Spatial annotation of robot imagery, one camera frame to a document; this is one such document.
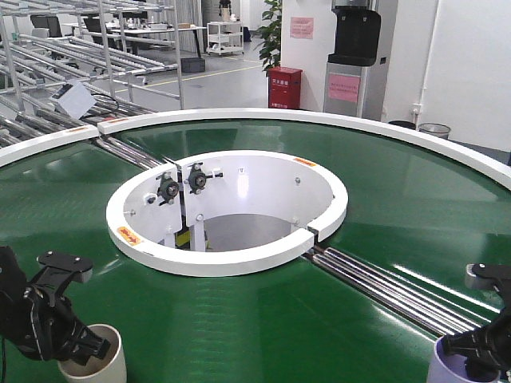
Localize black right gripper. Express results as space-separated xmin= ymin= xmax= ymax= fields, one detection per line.
xmin=441 ymin=263 xmax=510 ymax=381

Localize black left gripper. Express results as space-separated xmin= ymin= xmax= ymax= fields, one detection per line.
xmin=1 ymin=246 xmax=111 ymax=365

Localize lavender plastic cup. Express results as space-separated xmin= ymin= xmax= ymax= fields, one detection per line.
xmin=426 ymin=337 xmax=500 ymax=383

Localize beige plastic cup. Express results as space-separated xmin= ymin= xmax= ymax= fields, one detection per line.
xmin=57 ymin=324 xmax=127 ymax=383

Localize steel conveyor rollers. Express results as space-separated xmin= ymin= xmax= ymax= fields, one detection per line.
xmin=306 ymin=245 xmax=489 ymax=336

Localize green circular conveyor belt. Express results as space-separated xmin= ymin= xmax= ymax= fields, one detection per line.
xmin=1 ymin=119 xmax=510 ymax=382

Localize white outer conveyor rim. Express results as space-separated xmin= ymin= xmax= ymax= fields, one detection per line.
xmin=1 ymin=108 xmax=510 ymax=189

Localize mesh waste bin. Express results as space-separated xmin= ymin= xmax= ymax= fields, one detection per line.
xmin=418 ymin=122 xmax=451 ymax=139

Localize white electrical box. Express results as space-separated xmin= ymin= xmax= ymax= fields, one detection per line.
xmin=50 ymin=80 xmax=96 ymax=119

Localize metal roller rack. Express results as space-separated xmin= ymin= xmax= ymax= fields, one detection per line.
xmin=1 ymin=1 xmax=182 ymax=148

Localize black water dispenser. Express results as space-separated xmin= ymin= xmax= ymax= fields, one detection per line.
xmin=323 ymin=1 xmax=382 ymax=116

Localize red fire extinguisher cabinet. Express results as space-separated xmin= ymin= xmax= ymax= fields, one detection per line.
xmin=267 ymin=66 xmax=303 ymax=109

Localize white shelf cart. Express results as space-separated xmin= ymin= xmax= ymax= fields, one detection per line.
xmin=206 ymin=22 xmax=244 ymax=56

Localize green potted plant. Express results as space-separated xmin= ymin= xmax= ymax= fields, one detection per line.
xmin=256 ymin=0 xmax=283 ymax=75

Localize white inner conveyor ring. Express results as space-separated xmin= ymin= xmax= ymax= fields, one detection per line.
xmin=105 ymin=149 xmax=349 ymax=278

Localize pink wall notice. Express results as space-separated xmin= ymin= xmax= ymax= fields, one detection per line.
xmin=290 ymin=17 xmax=315 ymax=39

